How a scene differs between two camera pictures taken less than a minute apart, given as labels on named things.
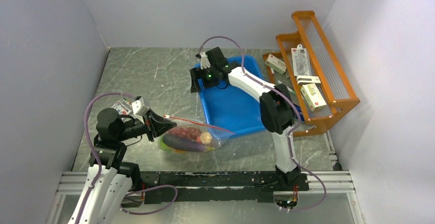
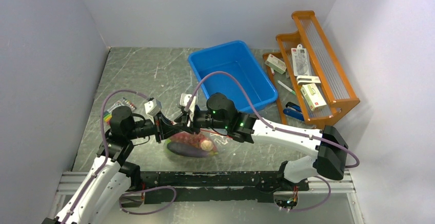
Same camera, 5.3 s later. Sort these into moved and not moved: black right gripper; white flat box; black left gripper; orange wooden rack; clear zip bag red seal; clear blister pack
Moved: clear zip bag red seal; black right gripper
Not moved: orange wooden rack; white flat box; black left gripper; clear blister pack
